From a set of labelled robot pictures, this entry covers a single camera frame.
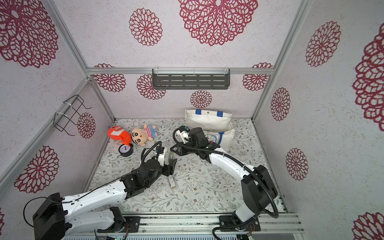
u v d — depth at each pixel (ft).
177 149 2.30
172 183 2.80
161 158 2.21
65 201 1.42
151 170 1.87
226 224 2.44
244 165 1.56
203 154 2.01
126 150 3.23
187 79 3.10
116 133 3.36
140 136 3.28
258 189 1.43
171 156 2.56
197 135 2.08
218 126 3.19
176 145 2.46
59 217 1.31
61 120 2.39
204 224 2.49
